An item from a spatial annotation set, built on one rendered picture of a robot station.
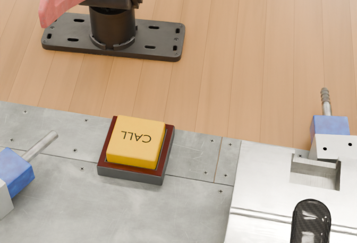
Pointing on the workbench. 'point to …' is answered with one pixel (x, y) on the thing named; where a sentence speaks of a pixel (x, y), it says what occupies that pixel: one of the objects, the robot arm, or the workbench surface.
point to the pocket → (315, 173)
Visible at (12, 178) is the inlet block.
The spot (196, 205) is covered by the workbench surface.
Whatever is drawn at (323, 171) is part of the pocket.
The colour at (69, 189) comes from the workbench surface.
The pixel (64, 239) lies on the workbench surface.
